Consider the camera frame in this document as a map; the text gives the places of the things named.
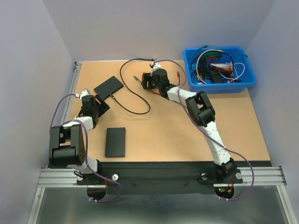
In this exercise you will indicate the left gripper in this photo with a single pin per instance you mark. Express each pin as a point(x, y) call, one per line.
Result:
point(103, 107)

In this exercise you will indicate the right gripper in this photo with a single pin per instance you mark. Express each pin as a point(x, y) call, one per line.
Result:
point(147, 77)

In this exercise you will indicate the black network switch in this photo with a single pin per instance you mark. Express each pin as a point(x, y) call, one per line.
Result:
point(109, 87)
point(115, 142)

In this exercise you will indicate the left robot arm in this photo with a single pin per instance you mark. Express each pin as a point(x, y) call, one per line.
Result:
point(69, 141)

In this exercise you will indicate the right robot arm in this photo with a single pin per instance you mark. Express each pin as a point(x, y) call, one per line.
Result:
point(201, 112)

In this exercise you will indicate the blue plastic bin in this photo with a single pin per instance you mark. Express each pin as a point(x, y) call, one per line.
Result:
point(218, 70)

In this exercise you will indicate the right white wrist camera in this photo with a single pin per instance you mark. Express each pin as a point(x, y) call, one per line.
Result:
point(155, 66)

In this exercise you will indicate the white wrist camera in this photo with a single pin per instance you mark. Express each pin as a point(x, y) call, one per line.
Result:
point(84, 92)
point(155, 66)

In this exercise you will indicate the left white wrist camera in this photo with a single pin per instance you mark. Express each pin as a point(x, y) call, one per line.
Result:
point(84, 92)

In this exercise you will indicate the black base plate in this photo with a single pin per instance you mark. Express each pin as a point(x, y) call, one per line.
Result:
point(154, 178)

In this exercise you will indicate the aluminium frame rail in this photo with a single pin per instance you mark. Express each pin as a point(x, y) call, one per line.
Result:
point(65, 178)

